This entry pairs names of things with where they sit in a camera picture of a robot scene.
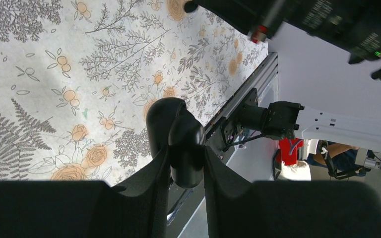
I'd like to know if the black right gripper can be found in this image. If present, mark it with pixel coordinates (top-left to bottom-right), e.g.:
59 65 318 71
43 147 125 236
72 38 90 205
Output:
184 0 286 43

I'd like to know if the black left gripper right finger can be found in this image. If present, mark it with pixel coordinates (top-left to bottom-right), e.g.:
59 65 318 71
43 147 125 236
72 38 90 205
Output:
203 147 381 238

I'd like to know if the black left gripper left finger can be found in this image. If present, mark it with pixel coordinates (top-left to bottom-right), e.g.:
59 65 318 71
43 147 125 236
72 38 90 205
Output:
0 148 169 238

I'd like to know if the black earbud case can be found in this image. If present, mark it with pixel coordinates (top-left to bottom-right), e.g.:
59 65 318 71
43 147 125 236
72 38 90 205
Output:
146 97 206 189

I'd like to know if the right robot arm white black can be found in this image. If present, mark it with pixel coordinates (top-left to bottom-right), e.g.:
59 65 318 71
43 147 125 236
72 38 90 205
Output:
183 0 381 153

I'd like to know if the floral patterned table mat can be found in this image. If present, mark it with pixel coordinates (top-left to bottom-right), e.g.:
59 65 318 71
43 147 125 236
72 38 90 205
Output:
0 0 268 184

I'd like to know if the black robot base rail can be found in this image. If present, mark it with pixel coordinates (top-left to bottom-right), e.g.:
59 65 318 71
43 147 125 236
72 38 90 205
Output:
167 52 280 238

